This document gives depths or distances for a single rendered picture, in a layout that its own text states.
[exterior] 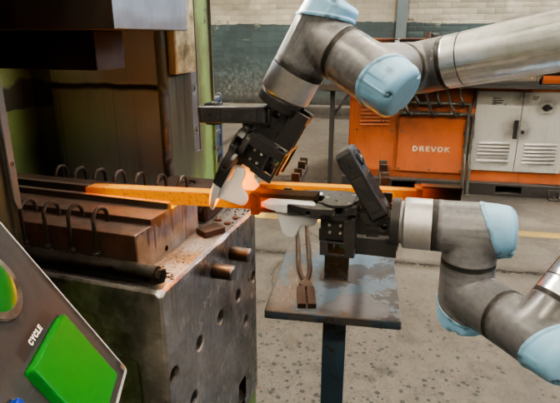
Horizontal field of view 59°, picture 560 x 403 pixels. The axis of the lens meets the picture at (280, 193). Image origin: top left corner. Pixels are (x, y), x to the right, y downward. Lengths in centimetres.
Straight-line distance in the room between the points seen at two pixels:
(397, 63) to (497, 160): 385
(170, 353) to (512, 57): 62
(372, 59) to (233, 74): 805
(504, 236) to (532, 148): 379
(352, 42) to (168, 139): 56
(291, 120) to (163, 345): 38
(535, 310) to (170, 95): 79
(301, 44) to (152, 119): 51
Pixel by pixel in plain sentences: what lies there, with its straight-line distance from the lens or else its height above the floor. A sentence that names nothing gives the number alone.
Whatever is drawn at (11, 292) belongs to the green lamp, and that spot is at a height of 108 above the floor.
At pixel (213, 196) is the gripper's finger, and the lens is 77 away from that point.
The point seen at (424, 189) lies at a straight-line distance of 108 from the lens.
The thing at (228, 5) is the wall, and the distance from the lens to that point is 868.
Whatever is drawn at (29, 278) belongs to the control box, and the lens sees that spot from 46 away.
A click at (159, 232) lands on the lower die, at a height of 96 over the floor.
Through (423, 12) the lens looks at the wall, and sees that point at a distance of 832.
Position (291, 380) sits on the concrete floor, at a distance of 203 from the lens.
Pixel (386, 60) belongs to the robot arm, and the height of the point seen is 123.
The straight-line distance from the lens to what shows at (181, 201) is 83.
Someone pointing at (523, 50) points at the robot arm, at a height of 124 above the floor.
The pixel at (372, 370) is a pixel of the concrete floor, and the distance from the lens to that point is 211.
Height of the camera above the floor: 126
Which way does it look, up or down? 18 degrees down
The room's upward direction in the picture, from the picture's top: straight up
